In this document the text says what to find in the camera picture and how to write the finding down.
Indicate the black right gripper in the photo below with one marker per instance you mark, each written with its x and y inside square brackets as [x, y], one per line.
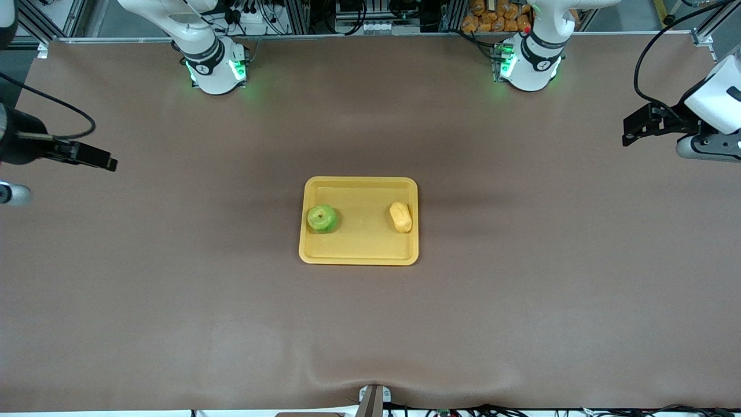
[20, 139]

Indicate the yellow potato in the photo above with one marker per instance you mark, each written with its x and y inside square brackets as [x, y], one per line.
[400, 217]

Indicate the aluminium table edge rail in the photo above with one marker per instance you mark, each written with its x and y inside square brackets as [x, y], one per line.
[347, 36]

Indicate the white terminal block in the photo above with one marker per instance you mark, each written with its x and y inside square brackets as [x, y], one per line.
[377, 27]

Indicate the metal table edge bracket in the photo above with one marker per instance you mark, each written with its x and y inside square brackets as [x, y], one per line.
[373, 402]

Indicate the black left camera mount bracket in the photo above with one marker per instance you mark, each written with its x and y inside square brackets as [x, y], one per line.
[718, 141]

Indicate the brown table cover mat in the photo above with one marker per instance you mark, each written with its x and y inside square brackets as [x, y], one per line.
[370, 324]

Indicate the white power strip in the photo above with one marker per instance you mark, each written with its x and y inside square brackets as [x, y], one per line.
[255, 17]

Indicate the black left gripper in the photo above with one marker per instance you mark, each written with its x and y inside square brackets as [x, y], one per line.
[675, 123]

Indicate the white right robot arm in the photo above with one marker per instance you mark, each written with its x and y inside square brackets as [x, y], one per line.
[211, 69]

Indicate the yellow plastic tray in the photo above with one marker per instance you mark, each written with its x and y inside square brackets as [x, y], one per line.
[359, 246]

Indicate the orange snack bag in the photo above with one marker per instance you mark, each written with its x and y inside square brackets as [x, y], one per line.
[492, 20]

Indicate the aluminium frame post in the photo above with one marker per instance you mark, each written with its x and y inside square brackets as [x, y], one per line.
[703, 37]

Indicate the green apple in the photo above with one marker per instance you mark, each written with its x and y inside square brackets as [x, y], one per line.
[322, 219]

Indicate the aluminium frame extrusion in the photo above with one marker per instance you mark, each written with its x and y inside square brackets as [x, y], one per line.
[75, 17]

